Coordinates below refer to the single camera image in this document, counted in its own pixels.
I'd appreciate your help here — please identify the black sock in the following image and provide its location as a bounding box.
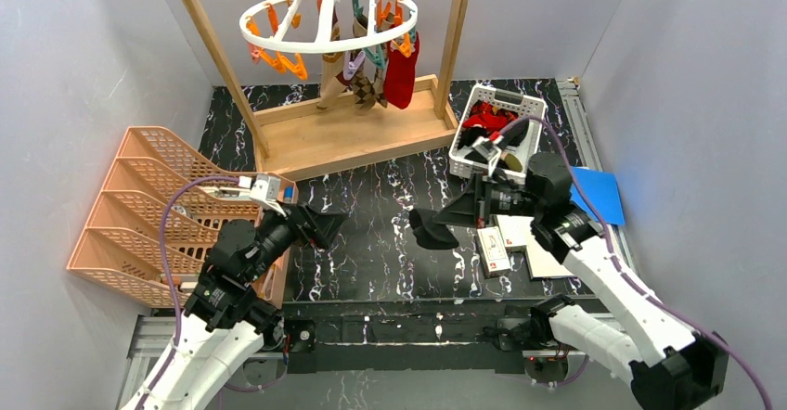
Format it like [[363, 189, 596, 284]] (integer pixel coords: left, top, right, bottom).
[[408, 208, 459, 250]]

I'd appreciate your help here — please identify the orange clothes peg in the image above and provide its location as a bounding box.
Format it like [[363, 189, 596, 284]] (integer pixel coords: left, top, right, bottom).
[[258, 48, 309, 81]]

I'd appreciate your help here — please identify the white round clip hanger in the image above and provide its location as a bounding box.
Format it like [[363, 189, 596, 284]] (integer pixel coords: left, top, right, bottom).
[[239, 0, 419, 55]]

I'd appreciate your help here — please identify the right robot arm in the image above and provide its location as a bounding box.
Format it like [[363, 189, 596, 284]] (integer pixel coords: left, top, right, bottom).
[[408, 152, 729, 409]]

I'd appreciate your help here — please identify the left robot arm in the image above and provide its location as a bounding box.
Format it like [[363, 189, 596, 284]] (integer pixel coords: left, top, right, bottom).
[[124, 202, 349, 409]]

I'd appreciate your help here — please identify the white flat board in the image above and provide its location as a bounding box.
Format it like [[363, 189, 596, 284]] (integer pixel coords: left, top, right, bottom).
[[493, 215, 575, 279]]

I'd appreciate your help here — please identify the small white red box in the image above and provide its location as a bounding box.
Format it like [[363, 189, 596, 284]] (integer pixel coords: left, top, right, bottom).
[[476, 226, 511, 278]]

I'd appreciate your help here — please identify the white perforated laundry basket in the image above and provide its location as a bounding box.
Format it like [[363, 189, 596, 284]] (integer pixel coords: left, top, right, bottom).
[[449, 83, 547, 185]]

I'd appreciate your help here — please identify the blue folder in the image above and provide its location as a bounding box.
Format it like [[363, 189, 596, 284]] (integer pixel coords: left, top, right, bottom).
[[573, 167, 626, 226]]

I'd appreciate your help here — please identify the peach mesh file organizer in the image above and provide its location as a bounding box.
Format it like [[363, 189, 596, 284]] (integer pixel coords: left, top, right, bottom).
[[66, 126, 262, 308]]

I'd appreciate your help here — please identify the brown argyle sock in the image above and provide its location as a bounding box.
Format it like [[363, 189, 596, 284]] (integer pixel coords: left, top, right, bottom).
[[351, 50, 388, 111]]

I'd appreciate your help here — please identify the red sock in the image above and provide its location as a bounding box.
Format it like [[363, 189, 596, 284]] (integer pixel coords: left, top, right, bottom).
[[383, 34, 420, 109]]

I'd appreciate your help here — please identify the beige sock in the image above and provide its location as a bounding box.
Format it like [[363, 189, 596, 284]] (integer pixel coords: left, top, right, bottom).
[[316, 53, 354, 111]]

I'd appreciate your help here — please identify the striped sock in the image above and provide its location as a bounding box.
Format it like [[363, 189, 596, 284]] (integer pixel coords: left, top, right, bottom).
[[321, 8, 344, 64]]

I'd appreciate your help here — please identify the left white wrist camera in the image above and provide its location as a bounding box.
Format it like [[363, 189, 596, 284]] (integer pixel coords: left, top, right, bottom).
[[238, 173, 286, 216]]

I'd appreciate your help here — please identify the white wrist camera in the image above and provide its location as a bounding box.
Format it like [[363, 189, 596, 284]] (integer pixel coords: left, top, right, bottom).
[[238, 173, 286, 216], [472, 137, 503, 177]]

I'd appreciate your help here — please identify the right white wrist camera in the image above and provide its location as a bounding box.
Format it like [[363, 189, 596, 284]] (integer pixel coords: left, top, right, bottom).
[[472, 137, 503, 177]]

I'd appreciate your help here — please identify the wooden hanger rack frame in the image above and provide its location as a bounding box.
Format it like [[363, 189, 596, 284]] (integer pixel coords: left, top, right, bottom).
[[181, 0, 469, 181]]

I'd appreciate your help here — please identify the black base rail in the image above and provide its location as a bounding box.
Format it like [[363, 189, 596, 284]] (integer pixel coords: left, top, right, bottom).
[[281, 299, 581, 374]]

